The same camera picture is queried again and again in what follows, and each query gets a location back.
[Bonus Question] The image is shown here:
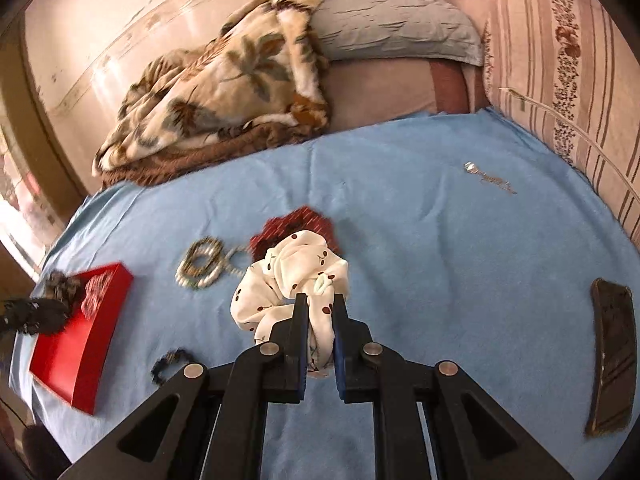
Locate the brown ruffled blanket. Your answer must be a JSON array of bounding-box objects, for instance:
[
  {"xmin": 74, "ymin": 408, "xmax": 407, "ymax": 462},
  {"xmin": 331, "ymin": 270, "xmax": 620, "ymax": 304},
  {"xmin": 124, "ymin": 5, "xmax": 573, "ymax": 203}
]
[{"xmin": 100, "ymin": 122, "xmax": 331, "ymax": 191}]

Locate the white cable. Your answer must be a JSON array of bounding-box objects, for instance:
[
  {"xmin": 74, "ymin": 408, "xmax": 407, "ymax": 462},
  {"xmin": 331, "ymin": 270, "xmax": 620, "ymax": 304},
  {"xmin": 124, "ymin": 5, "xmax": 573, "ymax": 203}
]
[{"xmin": 497, "ymin": 87, "xmax": 640, "ymax": 206}]

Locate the leaf print blanket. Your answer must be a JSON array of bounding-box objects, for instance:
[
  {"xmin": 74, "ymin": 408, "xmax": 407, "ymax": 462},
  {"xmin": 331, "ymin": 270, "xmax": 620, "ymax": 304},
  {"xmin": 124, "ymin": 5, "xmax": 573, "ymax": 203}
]
[{"xmin": 92, "ymin": 0, "xmax": 335, "ymax": 178}]

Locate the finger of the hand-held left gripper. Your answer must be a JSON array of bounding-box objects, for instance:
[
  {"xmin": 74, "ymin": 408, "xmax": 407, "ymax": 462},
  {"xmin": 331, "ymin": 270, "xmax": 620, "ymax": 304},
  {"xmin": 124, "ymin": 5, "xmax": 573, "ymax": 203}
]
[{"xmin": 0, "ymin": 297, "xmax": 68, "ymax": 337}]

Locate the dark grey organza scrunchie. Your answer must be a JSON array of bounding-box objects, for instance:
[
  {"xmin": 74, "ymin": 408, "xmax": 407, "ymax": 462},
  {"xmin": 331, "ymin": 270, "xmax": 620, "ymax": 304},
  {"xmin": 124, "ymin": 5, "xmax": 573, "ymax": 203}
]
[{"xmin": 44, "ymin": 270, "xmax": 83, "ymax": 333}]

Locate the white cherry print scrunchie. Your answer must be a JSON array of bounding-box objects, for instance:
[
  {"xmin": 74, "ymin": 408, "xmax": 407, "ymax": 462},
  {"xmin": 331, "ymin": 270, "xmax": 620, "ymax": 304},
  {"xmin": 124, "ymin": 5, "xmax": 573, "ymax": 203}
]
[{"xmin": 231, "ymin": 234, "xmax": 351, "ymax": 378}]

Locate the grey pillow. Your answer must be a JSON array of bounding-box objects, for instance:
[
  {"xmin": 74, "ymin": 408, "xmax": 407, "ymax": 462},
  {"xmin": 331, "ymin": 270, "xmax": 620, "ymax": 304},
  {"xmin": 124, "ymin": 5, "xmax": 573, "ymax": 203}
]
[{"xmin": 312, "ymin": 0, "xmax": 485, "ymax": 67}]

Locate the wooden door frame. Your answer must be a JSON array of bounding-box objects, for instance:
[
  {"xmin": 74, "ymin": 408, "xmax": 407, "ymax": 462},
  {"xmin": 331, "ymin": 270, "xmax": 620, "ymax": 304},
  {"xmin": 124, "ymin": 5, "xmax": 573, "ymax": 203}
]
[{"xmin": 0, "ymin": 10, "xmax": 91, "ymax": 201}]

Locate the pearl bead necklace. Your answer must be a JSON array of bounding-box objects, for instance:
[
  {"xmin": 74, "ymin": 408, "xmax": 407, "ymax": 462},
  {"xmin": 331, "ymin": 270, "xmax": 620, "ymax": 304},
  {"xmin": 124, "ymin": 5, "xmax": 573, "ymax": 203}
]
[{"xmin": 175, "ymin": 237, "xmax": 251, "ymax": 290}]

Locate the red box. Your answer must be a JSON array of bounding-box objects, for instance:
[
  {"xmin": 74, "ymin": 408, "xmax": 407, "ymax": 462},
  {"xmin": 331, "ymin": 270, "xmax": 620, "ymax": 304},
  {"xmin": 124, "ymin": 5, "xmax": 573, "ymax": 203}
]
[{"xmin": 29, "ymin": 261, "xmax": 135, "ymax": 416}]

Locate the black hair tie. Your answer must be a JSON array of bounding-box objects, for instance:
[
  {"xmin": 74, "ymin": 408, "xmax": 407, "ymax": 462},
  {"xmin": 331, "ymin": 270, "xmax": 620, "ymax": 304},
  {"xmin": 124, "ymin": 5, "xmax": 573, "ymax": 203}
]
[{"xmin": 151, "ymin": 347, "xmax": 193, "ymax": 387}]

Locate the stained glass window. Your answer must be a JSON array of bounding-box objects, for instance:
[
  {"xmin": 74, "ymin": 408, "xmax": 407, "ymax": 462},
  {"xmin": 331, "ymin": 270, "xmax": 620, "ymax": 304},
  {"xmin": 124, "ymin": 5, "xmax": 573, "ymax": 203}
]
[{"xmin": 0, "ymin": 125, "xmax": 66, "ymax": 281}]

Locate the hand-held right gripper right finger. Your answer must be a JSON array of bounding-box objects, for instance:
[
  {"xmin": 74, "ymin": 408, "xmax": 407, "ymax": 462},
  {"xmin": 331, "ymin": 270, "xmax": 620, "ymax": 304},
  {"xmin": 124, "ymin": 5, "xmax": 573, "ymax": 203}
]
[{"xmin": 332, "ymin": 293, "xmax": 576, "ymax": 480}]

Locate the brown hair comb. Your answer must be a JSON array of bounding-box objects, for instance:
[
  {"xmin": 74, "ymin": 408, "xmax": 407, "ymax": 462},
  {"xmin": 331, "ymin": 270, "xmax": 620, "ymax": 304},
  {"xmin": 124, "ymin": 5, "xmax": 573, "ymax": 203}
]
[{"xmin": 584, "ymin": 277, "xmax": 638, "ymax": 438}]

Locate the pink mattress cover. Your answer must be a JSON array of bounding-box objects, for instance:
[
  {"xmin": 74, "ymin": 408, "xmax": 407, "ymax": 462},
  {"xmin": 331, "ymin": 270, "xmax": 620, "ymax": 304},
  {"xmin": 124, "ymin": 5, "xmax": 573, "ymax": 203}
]
[{"xmin": 325, "ymin": 55, "xmax": 471, "ymax": 133}]

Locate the blue bed sheet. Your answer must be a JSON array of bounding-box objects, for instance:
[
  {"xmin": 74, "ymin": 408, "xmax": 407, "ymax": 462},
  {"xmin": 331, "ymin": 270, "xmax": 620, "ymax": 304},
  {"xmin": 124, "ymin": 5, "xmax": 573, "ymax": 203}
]
[{"xmin": 10, "ymin": 107, "xmax": 640, "ymax": 480}]

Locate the red dotted scrunchie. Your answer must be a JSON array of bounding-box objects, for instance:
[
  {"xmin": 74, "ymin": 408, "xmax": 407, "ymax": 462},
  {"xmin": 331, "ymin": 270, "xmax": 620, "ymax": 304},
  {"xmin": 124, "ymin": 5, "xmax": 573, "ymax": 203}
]
[{"xmin": 249, "ymin": 205, "xmax": 341, "ymax": 261}]

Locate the red gingham scrunchie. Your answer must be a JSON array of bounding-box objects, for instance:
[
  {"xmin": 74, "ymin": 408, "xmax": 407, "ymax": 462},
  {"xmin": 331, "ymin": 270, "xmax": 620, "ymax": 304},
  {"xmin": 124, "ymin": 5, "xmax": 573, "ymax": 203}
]
[{"xmin": 80, "ymin": 270, "xmax": 118, "ymax": 318}]

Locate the silver jewelry piece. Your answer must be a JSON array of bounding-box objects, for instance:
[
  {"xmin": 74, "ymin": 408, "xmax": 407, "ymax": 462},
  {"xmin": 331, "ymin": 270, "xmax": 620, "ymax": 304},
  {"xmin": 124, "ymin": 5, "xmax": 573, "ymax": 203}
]
[{"xmin": 463, "ymin": 161, "xmax": 518, "ymax": 196}]

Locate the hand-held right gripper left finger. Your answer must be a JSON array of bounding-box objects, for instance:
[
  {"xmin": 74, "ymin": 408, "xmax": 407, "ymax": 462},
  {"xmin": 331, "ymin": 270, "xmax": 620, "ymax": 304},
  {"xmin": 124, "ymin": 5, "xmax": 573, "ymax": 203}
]
[{"xmin": 57, "ymin": 293, "xmax": 309, "ymax": 480}]

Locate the striped floral pillow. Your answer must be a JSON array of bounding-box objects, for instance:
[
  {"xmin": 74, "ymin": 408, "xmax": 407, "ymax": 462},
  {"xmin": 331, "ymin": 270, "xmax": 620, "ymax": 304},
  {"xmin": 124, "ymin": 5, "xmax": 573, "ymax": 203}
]
[{"xmin": 452, "ymin": 0, "xmax": 640, "ymax": 248}]

